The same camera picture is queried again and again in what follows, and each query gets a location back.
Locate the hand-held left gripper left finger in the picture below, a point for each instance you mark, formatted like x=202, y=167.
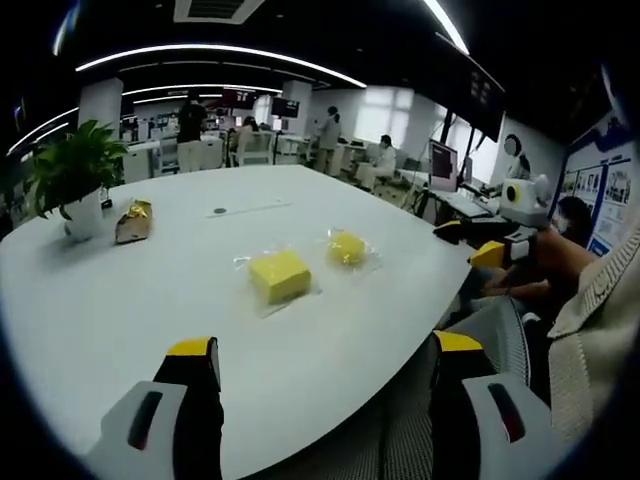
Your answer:
x=165, y=415

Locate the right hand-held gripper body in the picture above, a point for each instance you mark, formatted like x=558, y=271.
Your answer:
x=522, y=207

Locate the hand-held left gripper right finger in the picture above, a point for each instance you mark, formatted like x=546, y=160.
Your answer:
x=495, y=415

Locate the small yellow silicone block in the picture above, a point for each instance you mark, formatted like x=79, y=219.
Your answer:
x=345, y=248

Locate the large yellow silicone block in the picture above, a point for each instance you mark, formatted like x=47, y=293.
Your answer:
x=280, y=277

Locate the computer monitor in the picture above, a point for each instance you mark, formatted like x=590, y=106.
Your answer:
x=443, y=165

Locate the hanging black display screen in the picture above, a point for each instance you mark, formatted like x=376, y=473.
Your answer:
x=482, y=95

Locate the brown paper bag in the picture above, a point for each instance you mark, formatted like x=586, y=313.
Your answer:
x=134, y=222

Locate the potted green plant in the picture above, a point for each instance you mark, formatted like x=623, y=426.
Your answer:
x=77, y=175

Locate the wall poster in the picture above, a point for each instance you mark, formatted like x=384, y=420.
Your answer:
x=602, y=185

